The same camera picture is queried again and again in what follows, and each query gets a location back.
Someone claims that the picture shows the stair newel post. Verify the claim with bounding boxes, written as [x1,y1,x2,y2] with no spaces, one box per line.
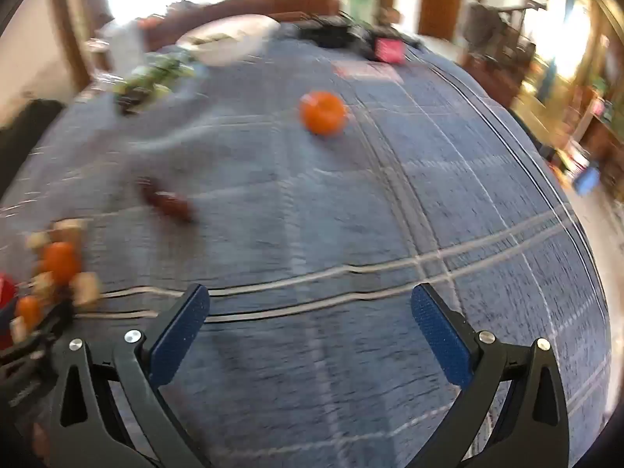
[463,0,508,54]

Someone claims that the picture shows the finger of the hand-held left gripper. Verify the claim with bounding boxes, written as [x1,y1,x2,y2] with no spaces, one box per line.
[19,302,76,352]

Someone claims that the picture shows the small flat card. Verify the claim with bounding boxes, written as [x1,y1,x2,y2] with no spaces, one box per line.
[334,61,405,83]

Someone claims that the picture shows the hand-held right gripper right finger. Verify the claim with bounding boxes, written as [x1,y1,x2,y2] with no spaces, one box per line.
[410,283,571,468]

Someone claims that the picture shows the dark bottle with red label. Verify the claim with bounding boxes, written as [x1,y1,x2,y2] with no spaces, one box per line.
[373,34,406,64]

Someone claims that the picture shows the red date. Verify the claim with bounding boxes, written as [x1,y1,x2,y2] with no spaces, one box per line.
[136,178,198,222]

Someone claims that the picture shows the round grainy cracker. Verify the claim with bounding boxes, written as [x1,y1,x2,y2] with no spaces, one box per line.
[30,273,55,298]

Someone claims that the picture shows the green vegetable pods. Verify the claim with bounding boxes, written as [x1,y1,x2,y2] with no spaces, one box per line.
[114,51,208,113]

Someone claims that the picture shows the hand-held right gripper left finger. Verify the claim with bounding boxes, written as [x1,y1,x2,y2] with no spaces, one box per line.
[46,283,213,468]

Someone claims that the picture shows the black sofa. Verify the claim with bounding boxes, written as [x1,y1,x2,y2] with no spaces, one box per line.
[0,100,66,196]

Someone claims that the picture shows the wooden staircase railing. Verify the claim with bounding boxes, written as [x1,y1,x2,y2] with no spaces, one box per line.
[497,0,547,59]

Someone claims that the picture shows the black charger with cable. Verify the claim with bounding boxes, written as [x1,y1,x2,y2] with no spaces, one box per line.
[297,17,376,52]

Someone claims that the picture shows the small orange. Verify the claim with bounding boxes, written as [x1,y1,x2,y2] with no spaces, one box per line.
[41,243,83,284]
[16,296,42,330]
[299,90,349,137]

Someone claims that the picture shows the golden door frame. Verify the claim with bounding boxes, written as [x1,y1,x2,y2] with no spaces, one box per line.
[512,0,615,122]

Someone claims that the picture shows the glass mug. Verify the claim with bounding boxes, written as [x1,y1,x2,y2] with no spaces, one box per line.
[85,17,147,83]

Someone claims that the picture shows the white bowl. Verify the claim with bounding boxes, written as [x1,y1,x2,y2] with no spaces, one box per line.
[175,14,281,66]

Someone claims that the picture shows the red shallow box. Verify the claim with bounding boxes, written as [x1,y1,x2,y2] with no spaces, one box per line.
[0,273,18,352]

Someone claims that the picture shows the blue plaid tablecloth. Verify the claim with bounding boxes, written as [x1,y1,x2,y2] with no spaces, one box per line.
[0,19,612,468]

